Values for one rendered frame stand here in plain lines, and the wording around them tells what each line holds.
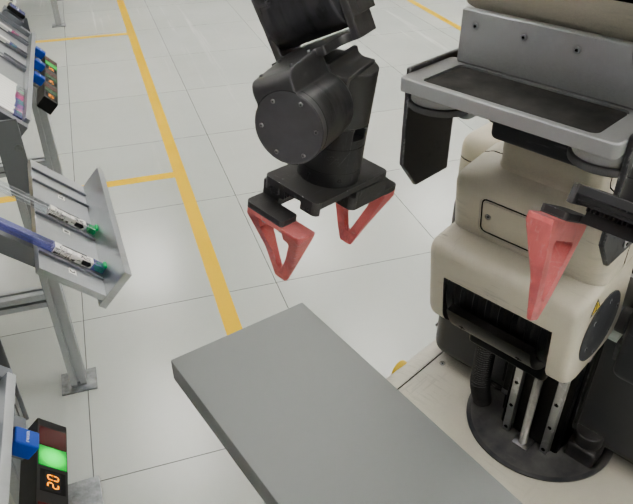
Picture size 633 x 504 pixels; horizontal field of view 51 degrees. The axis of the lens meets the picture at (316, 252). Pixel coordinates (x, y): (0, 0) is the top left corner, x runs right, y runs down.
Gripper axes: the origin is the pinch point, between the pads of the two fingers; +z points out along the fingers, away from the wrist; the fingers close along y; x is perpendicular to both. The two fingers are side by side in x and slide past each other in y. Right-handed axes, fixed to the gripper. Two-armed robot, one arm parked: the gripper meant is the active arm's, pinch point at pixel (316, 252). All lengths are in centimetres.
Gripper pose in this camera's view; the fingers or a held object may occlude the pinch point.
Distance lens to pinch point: 66.1
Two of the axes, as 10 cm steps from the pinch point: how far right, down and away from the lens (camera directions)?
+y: 6.7, -3.7, 6.5
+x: -7.3, -4.7, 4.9
